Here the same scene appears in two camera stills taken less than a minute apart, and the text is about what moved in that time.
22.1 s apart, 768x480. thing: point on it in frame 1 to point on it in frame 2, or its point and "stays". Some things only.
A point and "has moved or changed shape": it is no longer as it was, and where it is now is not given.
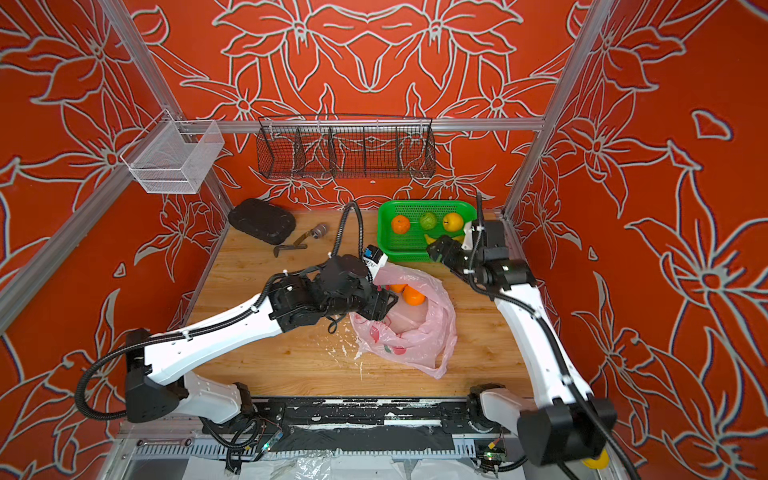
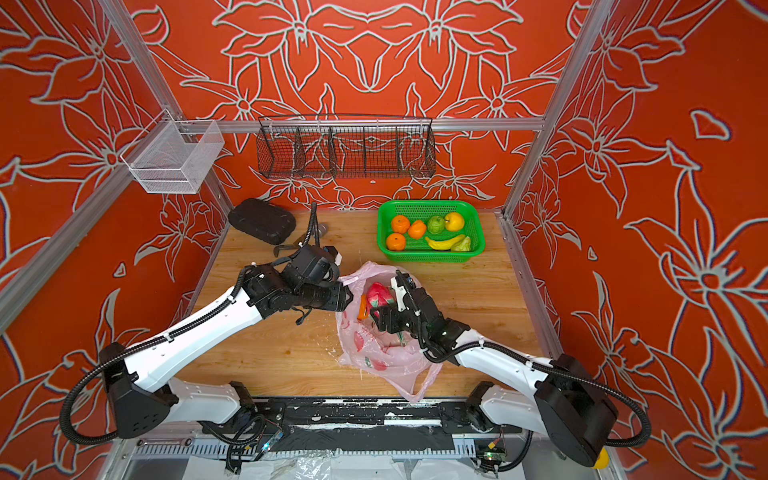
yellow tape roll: [602, 462] stays
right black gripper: [449, 255] to [391, 311]
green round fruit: [428, 221] has moved or changed shape
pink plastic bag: [421, 337] has moved or changed shape
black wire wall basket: [337, 146] stays
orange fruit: [412, 296] has moved or changed shape
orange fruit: [401, 224] stays
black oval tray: [262, 220] stays
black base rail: [373, 425] stays
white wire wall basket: [173, 156] stays
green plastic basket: [406, 228] stays
